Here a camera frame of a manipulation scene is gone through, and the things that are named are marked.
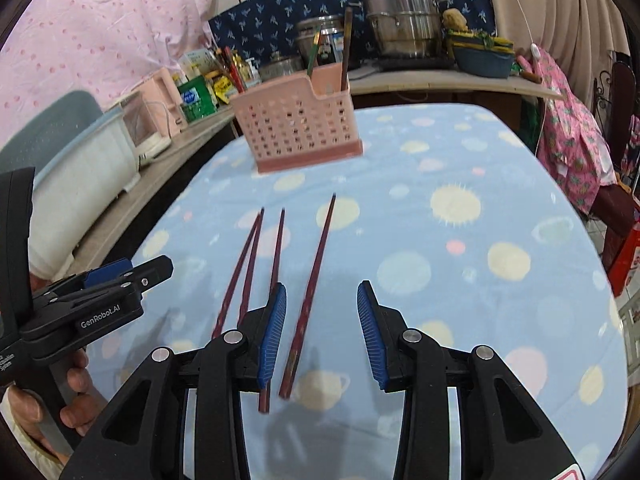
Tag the beige hanging curtain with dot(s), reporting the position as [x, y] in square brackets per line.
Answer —
[580, 35]

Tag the white blender jug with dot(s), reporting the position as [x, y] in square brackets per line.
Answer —
[148, 142]

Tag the silver rice cooker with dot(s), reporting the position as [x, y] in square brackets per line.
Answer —
[331, 38]

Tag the stainless stacked steamer pot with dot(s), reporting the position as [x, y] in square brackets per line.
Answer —
[407, 28]

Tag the blue bowl with yellow basins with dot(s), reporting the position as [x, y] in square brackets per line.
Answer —
[480, 54]

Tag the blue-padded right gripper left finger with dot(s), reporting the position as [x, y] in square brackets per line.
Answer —
[271, 326]

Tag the dark red chopstick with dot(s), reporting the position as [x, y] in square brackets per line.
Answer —
[296, 348]

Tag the pink electric kettle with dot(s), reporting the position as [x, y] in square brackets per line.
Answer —
[161, 96]

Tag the small steel lidded pot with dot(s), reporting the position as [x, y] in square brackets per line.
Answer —
[280, 66]

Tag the green dish soap bottle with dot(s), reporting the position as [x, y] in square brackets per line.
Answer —
[197, 102]

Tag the white dish drainer box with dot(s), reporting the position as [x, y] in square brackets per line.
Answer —
[83, 159]

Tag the pink patterned curtain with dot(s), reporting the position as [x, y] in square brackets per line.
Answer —
[102, 46]

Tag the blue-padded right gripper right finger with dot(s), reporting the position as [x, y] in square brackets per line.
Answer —
[372, 325]

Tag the black induction cooker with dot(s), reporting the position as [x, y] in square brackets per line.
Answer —
[401, 64]

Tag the pink perforated utensil basket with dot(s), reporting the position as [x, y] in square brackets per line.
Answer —
[298, 120]

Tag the blue dotted table cloth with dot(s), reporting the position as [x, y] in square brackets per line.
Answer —
[454, 223]

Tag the navy floral backsplash cloth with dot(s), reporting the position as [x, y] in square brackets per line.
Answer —
[257, 28]

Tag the pink floral garment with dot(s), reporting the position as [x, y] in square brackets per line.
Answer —
[571, 148]

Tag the person's left hand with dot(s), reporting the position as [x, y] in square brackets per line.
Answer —
[57, 406]

